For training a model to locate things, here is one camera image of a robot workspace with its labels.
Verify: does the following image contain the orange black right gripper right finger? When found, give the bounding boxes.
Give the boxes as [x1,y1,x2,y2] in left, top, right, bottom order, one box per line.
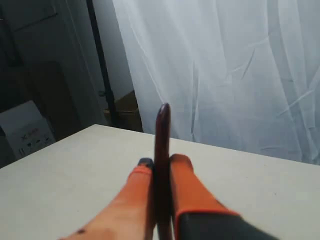
[170,154,275,240]

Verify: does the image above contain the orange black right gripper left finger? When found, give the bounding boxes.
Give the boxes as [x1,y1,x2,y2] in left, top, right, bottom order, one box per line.
[65,158,154,240]

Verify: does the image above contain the dark red wooden spoon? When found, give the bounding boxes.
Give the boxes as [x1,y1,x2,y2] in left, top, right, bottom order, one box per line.
[154,103,173,240]

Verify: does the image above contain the brown cardboard box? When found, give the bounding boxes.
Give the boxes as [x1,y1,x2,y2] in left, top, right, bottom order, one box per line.
[103,90,143,133]

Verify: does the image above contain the black stand pole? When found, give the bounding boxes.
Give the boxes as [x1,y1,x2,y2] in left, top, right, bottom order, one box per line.
[86,0,119,127]

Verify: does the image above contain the white printed cardboard box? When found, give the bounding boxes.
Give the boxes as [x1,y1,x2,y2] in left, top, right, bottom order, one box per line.
[0,100,56,166]

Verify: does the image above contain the white backdrop curtain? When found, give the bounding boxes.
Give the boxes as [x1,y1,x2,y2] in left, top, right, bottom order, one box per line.
[113,0,320,165]

